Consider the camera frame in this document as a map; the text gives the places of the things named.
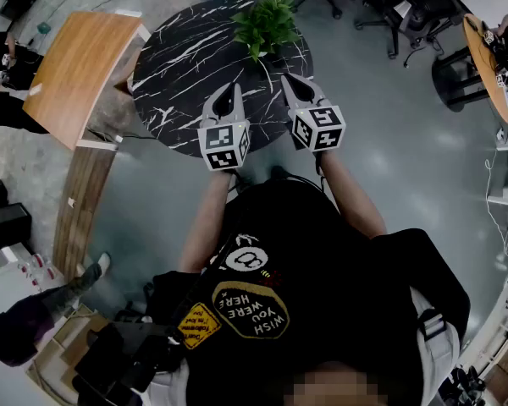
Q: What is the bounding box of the black bag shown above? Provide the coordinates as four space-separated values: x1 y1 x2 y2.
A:
72 318 188 406

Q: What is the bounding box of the green potted plant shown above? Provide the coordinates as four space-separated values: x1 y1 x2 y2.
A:
229 0 302 63

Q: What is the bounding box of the round wooden table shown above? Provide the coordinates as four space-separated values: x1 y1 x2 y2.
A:
461 13 508 127

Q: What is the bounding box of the grey shoulder strap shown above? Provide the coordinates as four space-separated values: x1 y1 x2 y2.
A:
409 287 463 406

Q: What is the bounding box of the white cable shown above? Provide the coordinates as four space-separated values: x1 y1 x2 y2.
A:
483 149 508 271

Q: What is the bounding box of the person's left forearm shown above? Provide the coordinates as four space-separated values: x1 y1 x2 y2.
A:
178 168 235 275

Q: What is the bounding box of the person's right forearm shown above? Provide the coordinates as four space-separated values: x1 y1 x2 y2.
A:
318 149 389 241

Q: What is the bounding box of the light wooden desk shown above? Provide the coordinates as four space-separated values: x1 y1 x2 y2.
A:
21 10 152 151

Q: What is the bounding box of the dark wooden panel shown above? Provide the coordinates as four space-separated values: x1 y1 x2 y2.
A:
52 140 120 283

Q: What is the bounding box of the black floor cable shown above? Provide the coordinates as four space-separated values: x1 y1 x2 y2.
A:
86 126 158 141

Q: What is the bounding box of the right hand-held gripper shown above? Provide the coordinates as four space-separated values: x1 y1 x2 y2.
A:
279 73 347 152

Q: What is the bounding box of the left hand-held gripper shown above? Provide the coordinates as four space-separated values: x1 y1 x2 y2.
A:
197 82 251 173

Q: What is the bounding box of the black box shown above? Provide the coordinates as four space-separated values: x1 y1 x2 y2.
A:
0 202 33 258

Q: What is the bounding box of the person's black printed t-shirt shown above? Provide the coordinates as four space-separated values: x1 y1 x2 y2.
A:
145 177 472 406

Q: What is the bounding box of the cardboard box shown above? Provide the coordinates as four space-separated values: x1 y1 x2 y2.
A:
25 304 112 406

